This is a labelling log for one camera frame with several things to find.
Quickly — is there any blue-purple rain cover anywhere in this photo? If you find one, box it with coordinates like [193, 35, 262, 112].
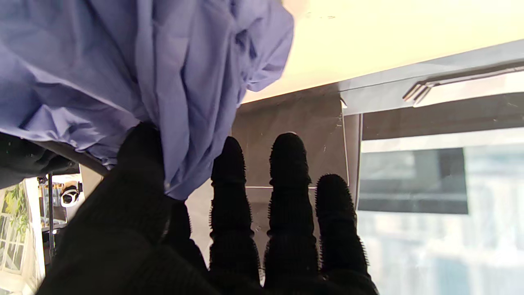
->
[0, 0, 294, 201]

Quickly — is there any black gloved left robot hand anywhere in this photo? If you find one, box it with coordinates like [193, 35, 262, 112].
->
[37, 123, 379, 295]

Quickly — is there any black equipment stand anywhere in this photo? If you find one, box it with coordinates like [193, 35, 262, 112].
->
[37, 172, 84, 263]

